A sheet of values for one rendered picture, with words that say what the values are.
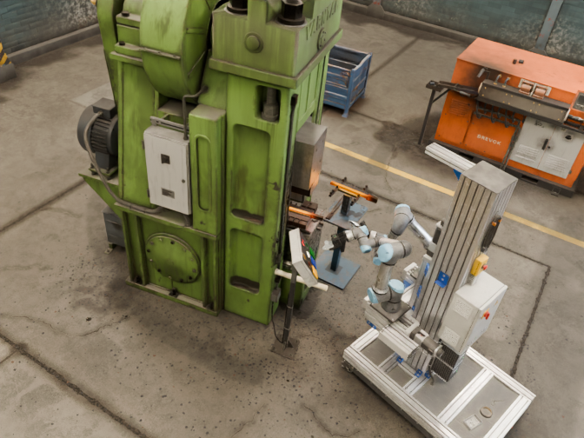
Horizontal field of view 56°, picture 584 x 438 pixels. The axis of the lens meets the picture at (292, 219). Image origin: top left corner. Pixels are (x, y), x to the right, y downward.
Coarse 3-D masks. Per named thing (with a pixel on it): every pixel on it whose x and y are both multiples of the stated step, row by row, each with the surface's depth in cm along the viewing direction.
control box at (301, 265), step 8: (296, 232) 400; (296, 240) 393; (304, 240) 405; (296, 248) 388; (304, 248) 395; (296, 256) 381; (296, 264) 379; (304, 264) 380; (312, 264) 398; (304, 272) 385; (312, 272) 389; (304, 280) 390; (312, 280) 390
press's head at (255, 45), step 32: (256, 0) 309; (288, 0) 313; (320, 0) 333; (224, 32) 328; (256, 32) 320; (288, 32) 313; (320, 32) 352; (224, 64) 339; (256, 64) 333; (288, 64) 325
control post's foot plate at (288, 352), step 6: (276, 342) 467; (282, 342) 467; (288, 342) 461; (294, 342) 468; (276, 348) 462; (282, 348) 459; (288, 348) 463; (294, 348) 464; (282, 354) 458; (288, 354) 459; (294, 354) 459
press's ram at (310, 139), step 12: (300, 132) 398; (312, 132) 399; (324, 132) 404; (300, 144) 389; (312, 144) 386; (324, 144) 417; (300, 156) 396; (312, 156) 392; (300, 168) 402; (312, 168) 400; (300, 180) 408; (312, 180) 412
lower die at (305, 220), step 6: (294, 204) 457; (306, 210) 452; (312, 210) 453; (294, 216) 445; (300, 216) 446; (306, 216) 446; (294, 222) 442; (300, 222) 441; (306, 222) 442; (300, 228) 443; (306, 228) 444
